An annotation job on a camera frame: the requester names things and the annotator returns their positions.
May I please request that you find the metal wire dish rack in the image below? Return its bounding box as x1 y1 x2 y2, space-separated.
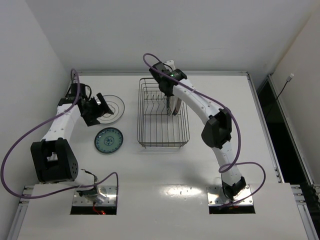
137 77 190 148

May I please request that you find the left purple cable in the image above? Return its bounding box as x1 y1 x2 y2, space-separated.
0 67 119 200

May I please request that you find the white plate green rim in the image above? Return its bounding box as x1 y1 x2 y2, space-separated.
172 98 182 116
166 96 177 116

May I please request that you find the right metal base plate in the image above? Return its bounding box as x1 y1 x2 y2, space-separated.
206 185 254 207

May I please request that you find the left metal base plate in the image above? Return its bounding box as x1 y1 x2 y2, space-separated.
72 185 117 207

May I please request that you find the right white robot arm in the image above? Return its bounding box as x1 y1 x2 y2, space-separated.
149 61 246 201

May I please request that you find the purple cable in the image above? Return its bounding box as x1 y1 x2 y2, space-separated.
142 52 267 208
0 67 119 200

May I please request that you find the metal base plate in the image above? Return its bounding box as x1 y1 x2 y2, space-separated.
206 185 254 207
72 185 117 207

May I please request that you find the aluminium frame rail right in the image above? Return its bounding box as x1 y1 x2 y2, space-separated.
263 74 320 240

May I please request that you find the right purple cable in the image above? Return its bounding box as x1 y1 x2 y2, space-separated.
142 52 267 208

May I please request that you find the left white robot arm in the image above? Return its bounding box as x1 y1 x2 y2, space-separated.
30 83 114 204

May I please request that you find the clear glass patterned plate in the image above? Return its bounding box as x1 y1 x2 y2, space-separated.
98 94 125 125

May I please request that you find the black cable white connector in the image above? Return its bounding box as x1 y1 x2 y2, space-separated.
265 73 295 119

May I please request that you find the teal blue floral plate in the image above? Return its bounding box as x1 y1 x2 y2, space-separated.
94 127 124 154

